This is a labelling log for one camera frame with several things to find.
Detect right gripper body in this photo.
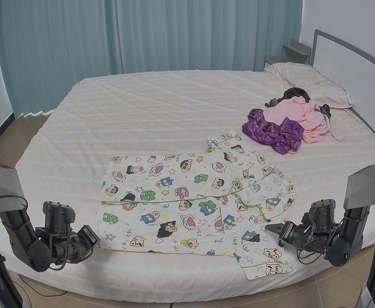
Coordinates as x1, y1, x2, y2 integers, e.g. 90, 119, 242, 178
280, 221, 307, 237

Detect grey bedside table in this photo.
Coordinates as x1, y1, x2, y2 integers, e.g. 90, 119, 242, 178
264, 39, 313, 70

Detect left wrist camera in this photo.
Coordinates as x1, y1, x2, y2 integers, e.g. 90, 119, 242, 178
78, 225, 100, 248

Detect bed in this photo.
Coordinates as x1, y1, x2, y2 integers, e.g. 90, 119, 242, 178
1, 29, 375, 296

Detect cream pillow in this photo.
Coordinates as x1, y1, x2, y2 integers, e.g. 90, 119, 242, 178
264, 62, 355, 109

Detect dark grey garment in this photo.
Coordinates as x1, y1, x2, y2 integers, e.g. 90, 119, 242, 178
264, 87, 332, 123

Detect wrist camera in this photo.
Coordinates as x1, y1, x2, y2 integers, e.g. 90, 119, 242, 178
78, 225, 100, 248
278, 232, 300, 248

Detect black cable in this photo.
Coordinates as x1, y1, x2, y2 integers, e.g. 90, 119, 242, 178
0, 195, 28, 210

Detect blue-green curtain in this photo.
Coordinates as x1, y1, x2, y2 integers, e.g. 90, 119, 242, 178
0, 0, 304, 118

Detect pink garment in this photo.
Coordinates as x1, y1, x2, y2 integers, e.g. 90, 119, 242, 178
266, 96, 345, 144

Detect purple garment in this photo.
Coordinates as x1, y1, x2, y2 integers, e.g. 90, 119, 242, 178
242, 108, 305, 156

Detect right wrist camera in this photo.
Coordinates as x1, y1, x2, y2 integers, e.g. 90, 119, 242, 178
278, 232, 300, 248

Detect white printed pyjama top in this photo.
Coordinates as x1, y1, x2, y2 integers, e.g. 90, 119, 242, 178
96, 133, 295, 280

